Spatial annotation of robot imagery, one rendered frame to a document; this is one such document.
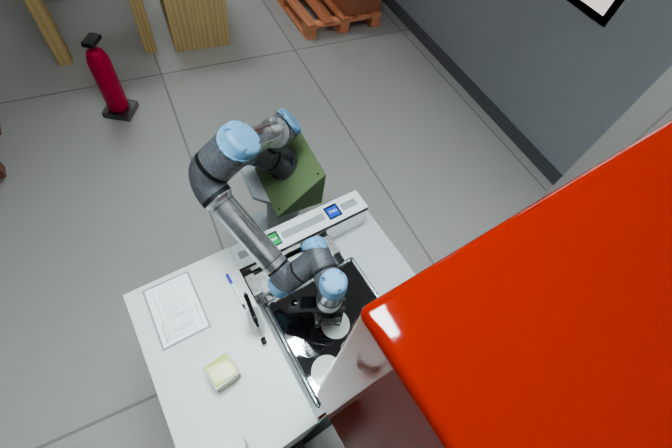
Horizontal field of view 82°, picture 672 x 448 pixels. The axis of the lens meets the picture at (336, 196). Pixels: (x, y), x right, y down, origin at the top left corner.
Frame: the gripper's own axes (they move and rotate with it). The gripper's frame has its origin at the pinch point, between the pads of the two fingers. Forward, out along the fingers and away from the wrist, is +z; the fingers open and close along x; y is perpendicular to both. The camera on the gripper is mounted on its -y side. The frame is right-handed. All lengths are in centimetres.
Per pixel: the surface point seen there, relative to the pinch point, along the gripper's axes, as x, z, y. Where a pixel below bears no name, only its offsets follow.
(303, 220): 35.3, -4.8, -9.4
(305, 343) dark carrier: -7.5, 1.3, -2.6
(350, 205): 45.4, -4.3, 8.0
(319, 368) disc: -14.6, 1.3, 2.8
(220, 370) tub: -20.7, -12.1, -25.3
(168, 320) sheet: -7.4, -5.6, -45.6
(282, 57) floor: 263, 91, -55
